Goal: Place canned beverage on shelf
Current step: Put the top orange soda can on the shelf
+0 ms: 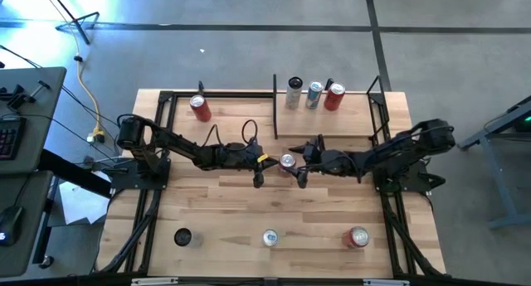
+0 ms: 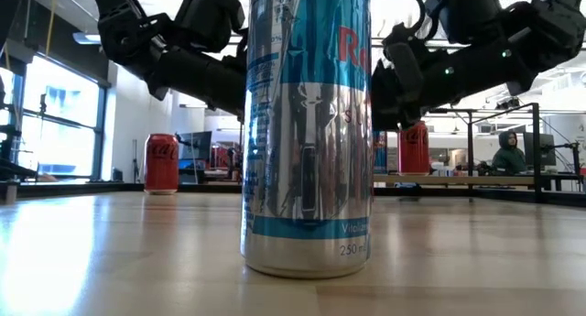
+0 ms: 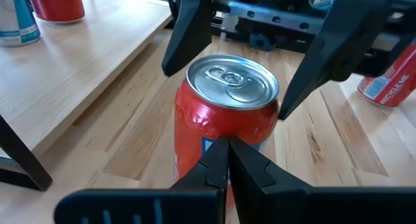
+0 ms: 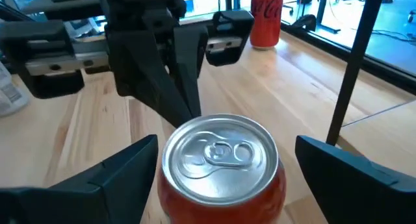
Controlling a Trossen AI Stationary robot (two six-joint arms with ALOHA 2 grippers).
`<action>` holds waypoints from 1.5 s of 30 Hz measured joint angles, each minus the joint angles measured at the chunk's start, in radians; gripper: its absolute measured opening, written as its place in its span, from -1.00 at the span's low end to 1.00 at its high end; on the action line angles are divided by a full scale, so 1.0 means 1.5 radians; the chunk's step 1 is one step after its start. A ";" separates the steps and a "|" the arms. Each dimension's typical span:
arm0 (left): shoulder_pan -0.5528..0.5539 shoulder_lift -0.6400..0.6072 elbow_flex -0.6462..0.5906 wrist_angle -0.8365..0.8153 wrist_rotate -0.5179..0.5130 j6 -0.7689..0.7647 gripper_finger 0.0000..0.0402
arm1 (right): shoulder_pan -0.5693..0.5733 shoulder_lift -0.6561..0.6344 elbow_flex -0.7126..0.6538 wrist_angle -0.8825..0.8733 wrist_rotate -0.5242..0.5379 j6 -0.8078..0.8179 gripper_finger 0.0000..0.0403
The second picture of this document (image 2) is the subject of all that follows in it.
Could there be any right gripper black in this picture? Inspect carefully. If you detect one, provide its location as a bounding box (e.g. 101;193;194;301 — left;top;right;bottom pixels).
370;21;524;132

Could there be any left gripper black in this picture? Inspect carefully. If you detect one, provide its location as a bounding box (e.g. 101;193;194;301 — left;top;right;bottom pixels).
145;44;249;121

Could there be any red Coca-Cola can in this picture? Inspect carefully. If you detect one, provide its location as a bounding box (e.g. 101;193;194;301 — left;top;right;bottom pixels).
396;120;431;177
143;133;180;196

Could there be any silver blue Red Bull can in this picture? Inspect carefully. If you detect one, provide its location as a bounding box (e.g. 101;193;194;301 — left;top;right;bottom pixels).
240;0;373;280
373;130;388;175

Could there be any black computer monitor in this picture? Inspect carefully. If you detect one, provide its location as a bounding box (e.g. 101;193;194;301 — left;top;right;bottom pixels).
523;131;558;169
177;130;214;171

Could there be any long ceiling light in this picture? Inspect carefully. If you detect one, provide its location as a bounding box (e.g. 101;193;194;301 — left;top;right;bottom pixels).
71;30;103;46

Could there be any large glass window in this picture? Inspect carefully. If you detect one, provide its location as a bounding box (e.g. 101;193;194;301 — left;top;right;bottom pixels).
0;54;109;182

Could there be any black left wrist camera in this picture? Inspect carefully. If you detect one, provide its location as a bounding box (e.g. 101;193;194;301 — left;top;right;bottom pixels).
172;0;247;53

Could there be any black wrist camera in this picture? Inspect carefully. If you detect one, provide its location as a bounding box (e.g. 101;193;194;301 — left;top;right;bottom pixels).
424;0;504;46
172;0;247;53

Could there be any wooden shelf with black frame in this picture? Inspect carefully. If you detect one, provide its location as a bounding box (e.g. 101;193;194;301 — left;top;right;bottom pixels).
373;102;542;203

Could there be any black aluminium table frame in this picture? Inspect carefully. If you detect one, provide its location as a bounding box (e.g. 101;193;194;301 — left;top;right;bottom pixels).
0;180;586;208

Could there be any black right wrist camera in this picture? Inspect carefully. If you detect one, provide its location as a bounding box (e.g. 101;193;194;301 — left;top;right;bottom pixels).
424;0;504;46

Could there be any yellow power cable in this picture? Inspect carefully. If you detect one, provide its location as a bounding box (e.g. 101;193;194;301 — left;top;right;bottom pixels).
44;0;59;59

